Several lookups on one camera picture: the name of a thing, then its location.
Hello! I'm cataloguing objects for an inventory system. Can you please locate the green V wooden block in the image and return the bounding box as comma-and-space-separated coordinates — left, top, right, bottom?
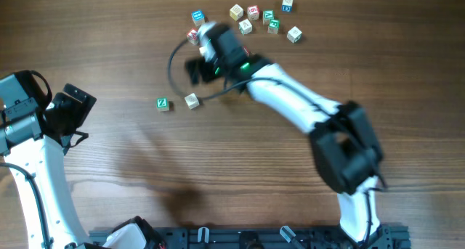
262, 10, 275, 25

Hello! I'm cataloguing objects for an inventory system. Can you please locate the green Z wooden block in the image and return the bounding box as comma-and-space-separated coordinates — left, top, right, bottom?
156, 97, 170, 112

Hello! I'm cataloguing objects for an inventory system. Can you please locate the camera cable black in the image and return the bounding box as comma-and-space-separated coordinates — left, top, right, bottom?
185, 55, 284, 101
0, 161, 55, 249

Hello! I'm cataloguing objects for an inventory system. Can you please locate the plain block far right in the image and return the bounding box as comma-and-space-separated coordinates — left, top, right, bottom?
287, 26, 302, 44

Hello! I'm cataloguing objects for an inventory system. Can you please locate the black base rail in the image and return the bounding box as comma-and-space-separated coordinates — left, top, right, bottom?
89, 225, 412, 249

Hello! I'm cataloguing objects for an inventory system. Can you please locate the yellow-top wooden block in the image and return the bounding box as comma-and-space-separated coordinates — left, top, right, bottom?
229, 4, 244, 21

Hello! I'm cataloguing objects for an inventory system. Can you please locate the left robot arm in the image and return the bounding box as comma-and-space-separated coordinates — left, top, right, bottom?
1, 70, 166, 249

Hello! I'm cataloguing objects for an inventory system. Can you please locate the red A wooden block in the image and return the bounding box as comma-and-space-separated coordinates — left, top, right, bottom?
187, 28, 199, 45

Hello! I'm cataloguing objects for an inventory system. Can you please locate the blue-top wooden block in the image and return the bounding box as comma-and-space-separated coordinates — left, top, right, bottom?
191, 10, 205, 27

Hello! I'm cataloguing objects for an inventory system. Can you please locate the left camera cable black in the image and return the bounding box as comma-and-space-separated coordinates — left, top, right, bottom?
0, 161, 55, 249

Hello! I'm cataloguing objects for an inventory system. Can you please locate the red 9 wooden block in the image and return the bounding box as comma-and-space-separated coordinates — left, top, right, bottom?
247, 5, 260, 21

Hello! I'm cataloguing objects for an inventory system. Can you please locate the red M wooden block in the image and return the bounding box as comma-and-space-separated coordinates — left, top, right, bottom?
243, 46, 250, 57

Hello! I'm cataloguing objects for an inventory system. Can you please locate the block blue C side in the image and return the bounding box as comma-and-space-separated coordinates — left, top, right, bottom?
281, 0, 294, 12

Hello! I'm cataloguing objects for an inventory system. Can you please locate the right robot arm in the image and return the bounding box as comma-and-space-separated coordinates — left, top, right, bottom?
186, 22, 384, 247

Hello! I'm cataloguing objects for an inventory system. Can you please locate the green F wooden block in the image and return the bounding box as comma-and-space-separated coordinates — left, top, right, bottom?
267, 20, 280, 34

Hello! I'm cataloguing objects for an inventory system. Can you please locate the right camera cable black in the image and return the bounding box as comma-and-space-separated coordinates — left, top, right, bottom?
185, 55, 284, 101

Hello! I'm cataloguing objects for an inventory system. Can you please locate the plain block yellow side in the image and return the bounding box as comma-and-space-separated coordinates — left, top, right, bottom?
185, 93, 200, 110

